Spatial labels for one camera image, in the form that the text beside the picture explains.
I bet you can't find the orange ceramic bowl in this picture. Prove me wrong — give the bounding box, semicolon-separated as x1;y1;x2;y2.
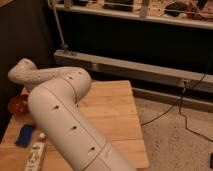
8;94;29;115

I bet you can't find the white toothpaste tube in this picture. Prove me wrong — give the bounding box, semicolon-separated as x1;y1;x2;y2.
24;133;46;171

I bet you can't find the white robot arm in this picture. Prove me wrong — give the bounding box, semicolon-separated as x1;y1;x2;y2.
8;58;136;171

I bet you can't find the blue sponge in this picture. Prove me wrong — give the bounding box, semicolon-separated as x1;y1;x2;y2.
15;124;35;148

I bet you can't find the cluttered white shelf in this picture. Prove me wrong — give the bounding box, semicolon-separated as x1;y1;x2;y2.
53;0;213;31

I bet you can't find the black cable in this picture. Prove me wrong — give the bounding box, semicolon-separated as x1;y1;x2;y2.
139;53;213;144

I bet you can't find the grey baseboard rail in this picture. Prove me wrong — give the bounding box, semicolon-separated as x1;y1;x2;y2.
54;49;213;93

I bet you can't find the metal pole stand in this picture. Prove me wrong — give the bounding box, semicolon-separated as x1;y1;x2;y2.
50;0;72;54

